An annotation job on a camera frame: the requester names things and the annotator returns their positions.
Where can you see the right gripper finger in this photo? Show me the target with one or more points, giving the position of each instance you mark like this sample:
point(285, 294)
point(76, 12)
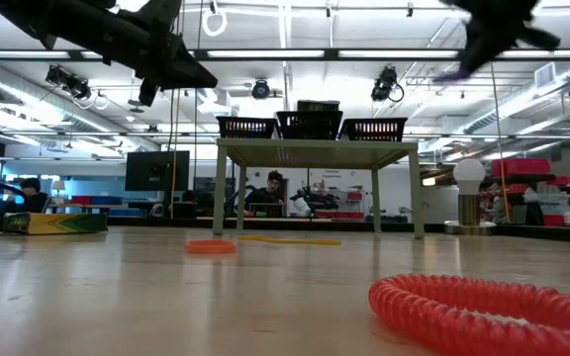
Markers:
point(485, 54)
point(468, 57)

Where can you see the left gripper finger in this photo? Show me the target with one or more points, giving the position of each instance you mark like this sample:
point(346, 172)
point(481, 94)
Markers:
point(186, 57)
point(181, 81)

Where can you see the black slotted plastic basket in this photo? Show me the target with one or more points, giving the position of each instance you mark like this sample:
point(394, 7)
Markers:
point(245, 127)
point(310, 126)
point(374, 129)

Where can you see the yellow green crayon box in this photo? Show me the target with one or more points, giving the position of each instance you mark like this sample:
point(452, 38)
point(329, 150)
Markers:
point(317, 105)
point(57, 223)

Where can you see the orange rubber band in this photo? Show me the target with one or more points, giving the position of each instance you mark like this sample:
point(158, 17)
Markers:
point(211, 247)

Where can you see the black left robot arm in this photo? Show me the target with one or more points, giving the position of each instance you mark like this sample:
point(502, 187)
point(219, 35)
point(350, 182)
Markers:
point(57, 22)

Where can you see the black background robot arm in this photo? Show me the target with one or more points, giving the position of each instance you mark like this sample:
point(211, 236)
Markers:
point(314, 200)

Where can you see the small white desk lamp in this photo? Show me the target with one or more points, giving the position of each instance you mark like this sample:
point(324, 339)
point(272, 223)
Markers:
point(58, 187)

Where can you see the black monitor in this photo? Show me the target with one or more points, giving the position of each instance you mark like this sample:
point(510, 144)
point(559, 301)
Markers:
point(156, 170)

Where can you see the white bulb table lamp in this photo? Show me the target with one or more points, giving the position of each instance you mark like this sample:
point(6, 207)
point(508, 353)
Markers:
point(469, 173)

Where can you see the red plastic storage bin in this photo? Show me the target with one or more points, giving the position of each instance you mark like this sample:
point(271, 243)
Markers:
point(520, 167)

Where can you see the black overhead rig beam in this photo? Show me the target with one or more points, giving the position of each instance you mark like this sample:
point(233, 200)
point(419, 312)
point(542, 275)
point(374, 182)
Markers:
point(334, 54)

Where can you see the person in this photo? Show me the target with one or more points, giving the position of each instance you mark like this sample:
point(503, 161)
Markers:
point(32, 198)
point(267, 193)

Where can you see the green perforated metal shelf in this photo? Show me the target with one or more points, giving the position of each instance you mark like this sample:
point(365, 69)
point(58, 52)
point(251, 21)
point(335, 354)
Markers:
point(314, 153)

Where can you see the yellow rubber band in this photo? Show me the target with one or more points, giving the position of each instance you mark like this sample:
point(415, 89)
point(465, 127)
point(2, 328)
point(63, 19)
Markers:
point(305, 241)

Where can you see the small black ceiling camera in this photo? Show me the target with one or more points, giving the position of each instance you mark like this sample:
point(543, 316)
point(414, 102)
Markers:
point(260, 90)

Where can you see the black ceiling camera cluster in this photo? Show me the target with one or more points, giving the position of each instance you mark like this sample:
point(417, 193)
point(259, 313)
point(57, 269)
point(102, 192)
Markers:
point(67, 81)

